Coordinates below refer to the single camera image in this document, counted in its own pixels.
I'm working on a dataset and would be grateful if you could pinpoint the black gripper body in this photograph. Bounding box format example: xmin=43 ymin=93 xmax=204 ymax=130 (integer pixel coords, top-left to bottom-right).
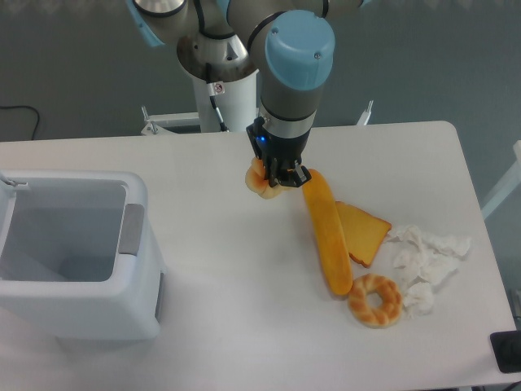
xmin=246 ymin=117 xmax=310 ymax=174

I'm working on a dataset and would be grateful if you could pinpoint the twisted round bread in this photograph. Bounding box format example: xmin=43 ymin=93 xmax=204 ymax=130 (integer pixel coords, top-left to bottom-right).
xmin=245 ymin=157 xmax=290 ymax=200

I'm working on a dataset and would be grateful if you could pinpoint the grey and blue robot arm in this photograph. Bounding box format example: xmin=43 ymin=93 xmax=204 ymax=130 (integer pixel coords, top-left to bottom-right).
xmin=127 ymin=1 xmax=362 ymax=187

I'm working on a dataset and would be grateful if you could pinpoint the white plastic trash can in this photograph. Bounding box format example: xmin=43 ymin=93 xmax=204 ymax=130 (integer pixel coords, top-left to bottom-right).
xmin=1 ymin=169 xmax=166 ymax=340

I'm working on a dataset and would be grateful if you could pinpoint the long orange baguette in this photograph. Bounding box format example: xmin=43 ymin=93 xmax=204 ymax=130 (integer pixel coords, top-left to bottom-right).
xmin=303 ymin=169 xmax=353 ymax=297

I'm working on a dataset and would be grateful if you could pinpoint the orange toast slice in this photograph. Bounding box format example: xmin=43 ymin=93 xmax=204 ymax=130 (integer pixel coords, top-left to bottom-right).
xmin=335 ymin=201 xmax=392 ymax=268

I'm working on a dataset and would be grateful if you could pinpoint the crumpled white tissue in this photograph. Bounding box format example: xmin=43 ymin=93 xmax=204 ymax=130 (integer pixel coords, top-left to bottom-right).
xmin=385 ymin=225 xmax=472 ymax=319

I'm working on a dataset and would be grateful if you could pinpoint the black device at edge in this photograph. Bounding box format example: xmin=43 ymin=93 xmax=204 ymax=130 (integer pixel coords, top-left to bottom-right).
xmin=489 ymin=331 xmax=520 ymax=373

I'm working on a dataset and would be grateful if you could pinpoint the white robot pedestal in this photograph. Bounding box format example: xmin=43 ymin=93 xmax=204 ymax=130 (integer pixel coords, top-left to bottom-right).
xmin=176 ymin=32 xmax=261 ymax=133

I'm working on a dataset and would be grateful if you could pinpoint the white metal base frame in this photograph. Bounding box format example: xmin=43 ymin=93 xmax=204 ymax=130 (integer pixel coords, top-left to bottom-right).
xmin=140 ymin=99 xmax=375 ymax=136

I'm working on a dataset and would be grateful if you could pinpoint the braided ring bread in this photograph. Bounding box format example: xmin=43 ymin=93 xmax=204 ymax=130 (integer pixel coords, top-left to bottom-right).
xmin=348 ymin=274 xmax=402 ymax=328

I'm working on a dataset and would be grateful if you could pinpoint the white frame at right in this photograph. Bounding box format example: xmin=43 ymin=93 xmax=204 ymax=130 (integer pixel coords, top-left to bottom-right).
xmin=481 ymin=140 xmax=520 ymax=220

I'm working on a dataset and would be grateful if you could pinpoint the black floor cable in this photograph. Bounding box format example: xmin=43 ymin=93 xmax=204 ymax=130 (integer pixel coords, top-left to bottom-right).
xmin=0 ymin=105 xmax=42 ymax=141

